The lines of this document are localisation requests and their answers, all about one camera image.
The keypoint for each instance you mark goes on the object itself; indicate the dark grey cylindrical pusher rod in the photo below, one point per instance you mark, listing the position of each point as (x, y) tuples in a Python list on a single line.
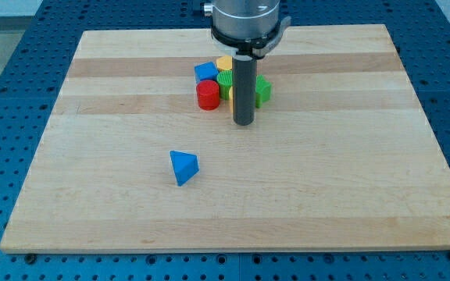
[(244, 80)]

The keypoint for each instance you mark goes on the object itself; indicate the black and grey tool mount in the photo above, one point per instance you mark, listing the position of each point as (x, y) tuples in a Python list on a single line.
[(248, 49)]

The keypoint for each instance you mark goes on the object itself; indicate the blue triangle block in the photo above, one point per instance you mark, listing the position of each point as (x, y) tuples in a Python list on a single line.
[(185, 166)]

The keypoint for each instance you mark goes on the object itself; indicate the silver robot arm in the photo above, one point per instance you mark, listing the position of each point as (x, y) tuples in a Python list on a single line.
[(247, 30)]

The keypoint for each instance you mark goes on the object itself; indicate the yellow-orange block at back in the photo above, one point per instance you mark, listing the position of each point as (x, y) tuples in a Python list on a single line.
[(224, 63)]

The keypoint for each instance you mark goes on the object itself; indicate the green ridged cylinder block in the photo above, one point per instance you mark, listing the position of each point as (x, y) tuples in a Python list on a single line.
[(225, 82)]

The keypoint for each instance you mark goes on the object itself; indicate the green star block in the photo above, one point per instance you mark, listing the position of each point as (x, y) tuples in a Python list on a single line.
[(262, 91)]

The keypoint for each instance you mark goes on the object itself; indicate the yellow block behind rod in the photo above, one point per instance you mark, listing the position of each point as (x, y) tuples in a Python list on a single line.
[(231, 99)]

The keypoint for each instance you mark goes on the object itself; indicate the blue cube block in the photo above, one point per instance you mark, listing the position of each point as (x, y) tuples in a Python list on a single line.
[(205, 71)]

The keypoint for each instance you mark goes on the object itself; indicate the red cylinder block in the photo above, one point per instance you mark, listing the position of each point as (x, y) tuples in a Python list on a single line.
[(208, 94)]

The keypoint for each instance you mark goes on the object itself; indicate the wooden board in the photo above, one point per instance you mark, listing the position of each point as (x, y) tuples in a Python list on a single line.
[(341, 158)]

